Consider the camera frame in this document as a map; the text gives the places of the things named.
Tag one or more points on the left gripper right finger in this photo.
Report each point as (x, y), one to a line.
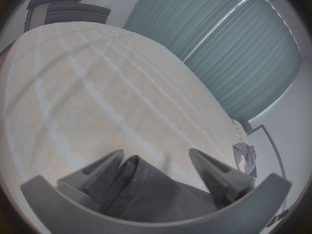
(219, 179)

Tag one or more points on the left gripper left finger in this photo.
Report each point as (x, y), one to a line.
(97, 177)

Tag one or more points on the black T-shirt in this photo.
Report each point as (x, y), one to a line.
(151, 191)

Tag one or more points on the bed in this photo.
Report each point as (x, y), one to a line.
(97, 94)

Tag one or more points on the grey garment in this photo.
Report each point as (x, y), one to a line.
(245, 155)

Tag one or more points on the dark blue garment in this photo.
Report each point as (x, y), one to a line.
(254, 173)

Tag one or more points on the white printed pillow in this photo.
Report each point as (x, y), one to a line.
(240, 130)

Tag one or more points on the grey bedside table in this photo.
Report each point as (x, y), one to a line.
(245, 124)

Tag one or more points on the blue-green curtain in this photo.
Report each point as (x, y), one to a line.
(251, 62)
(175, 16)

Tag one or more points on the black chest of drawers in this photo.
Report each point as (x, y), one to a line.
(70, 8)

